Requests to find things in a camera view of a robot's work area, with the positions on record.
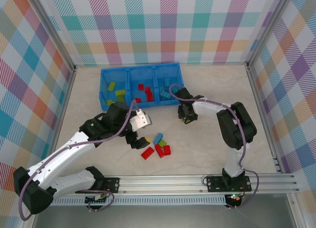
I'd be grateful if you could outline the blue plastic bin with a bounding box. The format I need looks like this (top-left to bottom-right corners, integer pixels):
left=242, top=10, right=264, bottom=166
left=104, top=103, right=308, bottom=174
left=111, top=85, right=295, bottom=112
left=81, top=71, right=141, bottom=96
left=99, top=68, right=130, bottom=110
left=127, top=67, right=158, bottom=108
left=154, top=62, right=186, bottom=107

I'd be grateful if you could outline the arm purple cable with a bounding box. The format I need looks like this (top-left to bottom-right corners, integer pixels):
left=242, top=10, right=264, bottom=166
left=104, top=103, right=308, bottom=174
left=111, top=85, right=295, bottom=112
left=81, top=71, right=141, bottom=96
left=19, top=99, right=139, bottom=221
left=169, top=83, right=260, bottom=210

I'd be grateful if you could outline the aluminium front frame rail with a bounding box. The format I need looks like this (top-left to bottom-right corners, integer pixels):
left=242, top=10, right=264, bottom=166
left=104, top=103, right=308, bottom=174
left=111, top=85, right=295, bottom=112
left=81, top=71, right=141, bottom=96
left=49, top=173, right=300, bottom=196

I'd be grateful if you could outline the white slotted cable duct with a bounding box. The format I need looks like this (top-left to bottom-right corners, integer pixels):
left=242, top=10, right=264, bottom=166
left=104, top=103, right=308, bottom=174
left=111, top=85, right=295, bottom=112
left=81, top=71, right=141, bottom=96
left=50, top=197, right=227, bottom=207

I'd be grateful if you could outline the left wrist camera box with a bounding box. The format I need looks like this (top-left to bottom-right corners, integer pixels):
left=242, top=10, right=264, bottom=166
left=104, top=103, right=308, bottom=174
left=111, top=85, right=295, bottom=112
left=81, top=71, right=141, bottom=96
left=129, top=109, right=153, bottom=133

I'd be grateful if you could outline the aluminium frame post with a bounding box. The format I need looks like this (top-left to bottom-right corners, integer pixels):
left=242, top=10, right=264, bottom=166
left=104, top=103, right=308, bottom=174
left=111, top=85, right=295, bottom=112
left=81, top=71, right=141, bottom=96
left=28, top=0, right=77, bottom=73
left=246, top=0, right=297, bottom=67

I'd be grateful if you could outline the aluminium frame leg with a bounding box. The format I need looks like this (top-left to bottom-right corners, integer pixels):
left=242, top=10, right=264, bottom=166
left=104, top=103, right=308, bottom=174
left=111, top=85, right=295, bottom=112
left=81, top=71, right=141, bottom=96
left=287, top=194, right=306, bottom=228
left=22, top=214, right=35, bottom=228

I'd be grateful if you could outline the aluminium side frame rail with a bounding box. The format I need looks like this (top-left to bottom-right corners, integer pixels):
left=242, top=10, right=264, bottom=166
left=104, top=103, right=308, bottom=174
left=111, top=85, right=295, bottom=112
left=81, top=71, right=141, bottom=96
left=246, top=66, right=284, bottom=174
left=50, top=67, right=78, bottom=154

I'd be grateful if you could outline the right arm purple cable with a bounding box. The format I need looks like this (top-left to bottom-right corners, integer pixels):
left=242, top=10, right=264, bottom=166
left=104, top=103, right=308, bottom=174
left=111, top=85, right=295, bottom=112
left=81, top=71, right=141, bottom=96
left=169, top=83, right=260, bottom=210

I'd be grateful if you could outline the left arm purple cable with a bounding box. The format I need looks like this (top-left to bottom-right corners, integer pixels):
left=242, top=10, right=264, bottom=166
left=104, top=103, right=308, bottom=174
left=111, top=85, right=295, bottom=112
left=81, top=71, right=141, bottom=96
left=19, top=99, right=139, bottom=221

